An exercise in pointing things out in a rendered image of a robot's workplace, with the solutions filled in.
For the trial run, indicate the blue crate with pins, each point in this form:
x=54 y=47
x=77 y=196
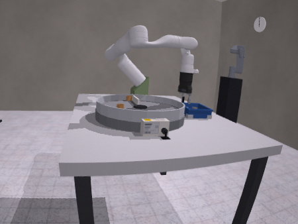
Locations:
x=202 y=112

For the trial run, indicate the bronze bushing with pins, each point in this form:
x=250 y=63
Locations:
x=120 y=106
x=128 y=98

